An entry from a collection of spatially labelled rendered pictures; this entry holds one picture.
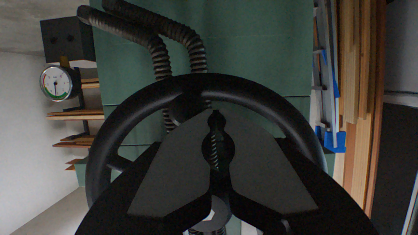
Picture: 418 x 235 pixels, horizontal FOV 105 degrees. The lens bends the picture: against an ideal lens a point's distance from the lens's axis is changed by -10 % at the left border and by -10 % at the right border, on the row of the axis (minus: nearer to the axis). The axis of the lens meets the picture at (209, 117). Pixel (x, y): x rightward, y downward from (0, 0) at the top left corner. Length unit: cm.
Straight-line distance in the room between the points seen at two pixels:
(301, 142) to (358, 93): 157
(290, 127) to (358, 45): 158
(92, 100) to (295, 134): 379
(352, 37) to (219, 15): 144
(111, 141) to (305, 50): 37
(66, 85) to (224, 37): 30
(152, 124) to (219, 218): 25
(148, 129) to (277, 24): 33
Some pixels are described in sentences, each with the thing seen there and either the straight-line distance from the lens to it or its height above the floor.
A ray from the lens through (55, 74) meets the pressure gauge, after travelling 40.
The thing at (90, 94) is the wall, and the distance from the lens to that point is 389.
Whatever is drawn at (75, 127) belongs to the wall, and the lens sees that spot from 429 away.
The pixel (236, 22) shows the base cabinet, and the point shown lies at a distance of 38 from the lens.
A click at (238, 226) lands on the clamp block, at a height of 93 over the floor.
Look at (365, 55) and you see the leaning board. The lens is 172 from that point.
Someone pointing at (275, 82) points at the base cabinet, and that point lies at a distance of 38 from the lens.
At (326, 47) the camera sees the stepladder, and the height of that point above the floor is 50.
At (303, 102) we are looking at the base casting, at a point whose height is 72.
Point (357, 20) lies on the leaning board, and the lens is 178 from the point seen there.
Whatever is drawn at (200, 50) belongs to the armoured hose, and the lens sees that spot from 24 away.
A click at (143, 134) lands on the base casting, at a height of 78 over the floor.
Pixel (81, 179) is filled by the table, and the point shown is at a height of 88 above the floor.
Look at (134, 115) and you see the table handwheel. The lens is 19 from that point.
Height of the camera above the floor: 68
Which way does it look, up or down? 11 degrees up
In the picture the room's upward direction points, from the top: 177 degrees clockwise
